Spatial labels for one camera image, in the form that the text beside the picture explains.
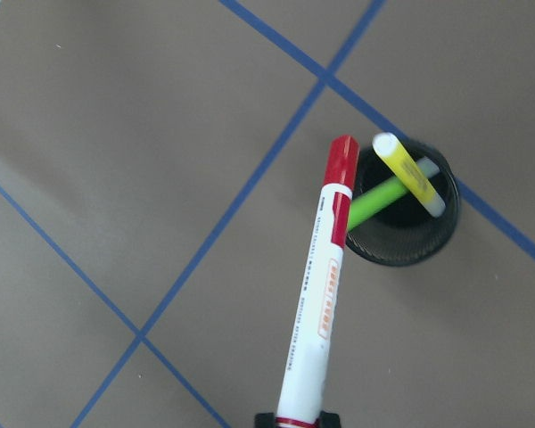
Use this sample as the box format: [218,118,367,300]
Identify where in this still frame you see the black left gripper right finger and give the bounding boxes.
[318,411,342,428]

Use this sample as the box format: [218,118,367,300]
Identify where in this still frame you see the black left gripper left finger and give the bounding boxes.
[254,413,277,428]

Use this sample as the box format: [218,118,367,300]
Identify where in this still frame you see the red white marker pen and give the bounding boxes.
[275,135,359,427]

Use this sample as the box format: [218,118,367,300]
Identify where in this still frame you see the green highlighter pen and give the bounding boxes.
[347,158,440,231]

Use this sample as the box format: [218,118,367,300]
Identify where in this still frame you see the black mesh pen holder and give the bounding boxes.
[346,138,461,267]

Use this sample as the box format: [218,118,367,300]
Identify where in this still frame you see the yellow highlighter pen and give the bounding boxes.
[372,132,446,218]

